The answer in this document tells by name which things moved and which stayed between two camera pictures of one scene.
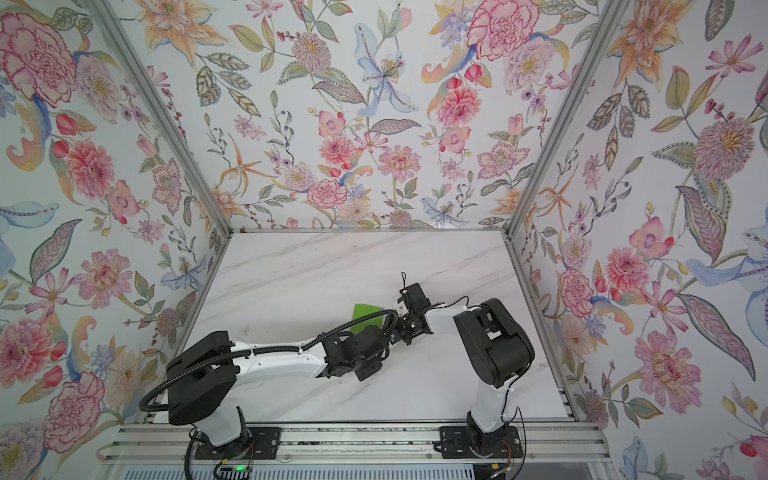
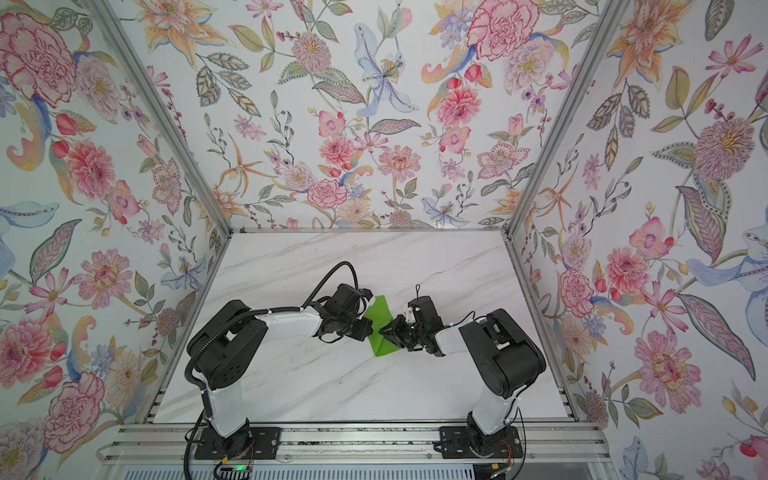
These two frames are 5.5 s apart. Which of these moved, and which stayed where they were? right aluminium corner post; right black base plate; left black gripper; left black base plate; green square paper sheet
Moved: green square paper sheet; left black gripper
Stayed: right aluminium corner post; right black base plate; left black base plate
